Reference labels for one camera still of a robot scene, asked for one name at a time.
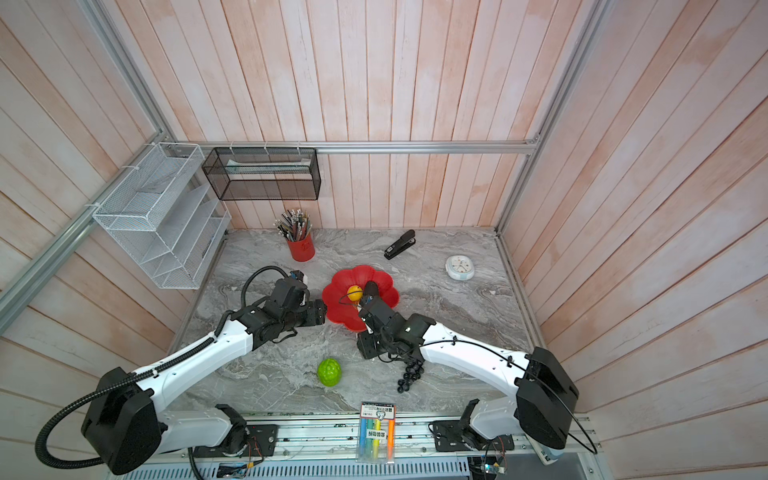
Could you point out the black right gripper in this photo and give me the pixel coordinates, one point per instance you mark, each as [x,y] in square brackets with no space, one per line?
[364,345]

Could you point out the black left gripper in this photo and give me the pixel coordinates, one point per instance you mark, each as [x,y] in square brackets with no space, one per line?
[316,315]

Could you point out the yellow fake fruit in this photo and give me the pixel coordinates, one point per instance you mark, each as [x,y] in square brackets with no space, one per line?
[354,294]

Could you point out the green fake custard apple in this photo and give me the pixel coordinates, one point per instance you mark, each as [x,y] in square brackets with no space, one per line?
[329,372]

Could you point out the dark fake grape bunch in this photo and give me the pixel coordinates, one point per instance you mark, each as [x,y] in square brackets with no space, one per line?
[413,372]

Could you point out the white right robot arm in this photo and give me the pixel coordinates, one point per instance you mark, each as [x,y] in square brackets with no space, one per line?
[539,398]

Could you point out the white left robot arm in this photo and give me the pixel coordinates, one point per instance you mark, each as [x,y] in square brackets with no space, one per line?
[129,421]

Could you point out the red flower-shaped fruit bowl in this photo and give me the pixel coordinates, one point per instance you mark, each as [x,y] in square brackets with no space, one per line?
[341,308]

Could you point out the red metal pencil bucket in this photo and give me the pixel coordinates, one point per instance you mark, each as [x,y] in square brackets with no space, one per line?
[302,250]

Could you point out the black stapler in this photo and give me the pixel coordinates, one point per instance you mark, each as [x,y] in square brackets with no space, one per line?
[404,242]

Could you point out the bundle of pencils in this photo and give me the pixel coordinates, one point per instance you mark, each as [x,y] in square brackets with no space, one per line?
[294,225]

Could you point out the white round clock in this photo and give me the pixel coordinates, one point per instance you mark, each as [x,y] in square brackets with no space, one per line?
[460,268]

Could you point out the highlighter marker pack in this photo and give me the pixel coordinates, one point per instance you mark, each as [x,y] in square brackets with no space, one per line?
[376,432]

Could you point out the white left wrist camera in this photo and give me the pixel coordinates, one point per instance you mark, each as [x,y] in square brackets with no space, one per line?
[300,278]

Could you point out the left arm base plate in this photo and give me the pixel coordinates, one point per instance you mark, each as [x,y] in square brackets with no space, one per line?
[255,440]

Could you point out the black wire mesh basket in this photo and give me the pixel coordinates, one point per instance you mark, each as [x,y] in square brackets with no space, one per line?
[263,173]

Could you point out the white wire mesh shelf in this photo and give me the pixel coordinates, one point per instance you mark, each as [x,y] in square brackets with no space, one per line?
[167,222]

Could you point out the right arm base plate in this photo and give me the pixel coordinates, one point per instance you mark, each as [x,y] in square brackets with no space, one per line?
[453,436]

